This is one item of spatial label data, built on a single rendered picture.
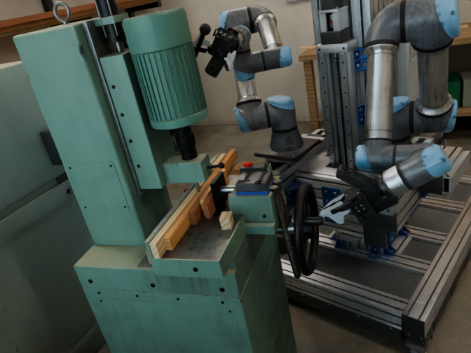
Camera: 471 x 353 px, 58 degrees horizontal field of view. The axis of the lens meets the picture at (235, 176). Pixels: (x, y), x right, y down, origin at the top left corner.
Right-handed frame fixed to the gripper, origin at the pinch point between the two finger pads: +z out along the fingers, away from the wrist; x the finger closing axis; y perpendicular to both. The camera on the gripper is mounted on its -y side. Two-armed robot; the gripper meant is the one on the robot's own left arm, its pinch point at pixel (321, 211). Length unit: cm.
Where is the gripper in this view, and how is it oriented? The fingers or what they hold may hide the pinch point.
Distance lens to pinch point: 123.5
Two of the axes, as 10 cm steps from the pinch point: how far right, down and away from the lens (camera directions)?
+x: 3.0, -4.6, 8.4
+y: 6.3, 7.5, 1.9
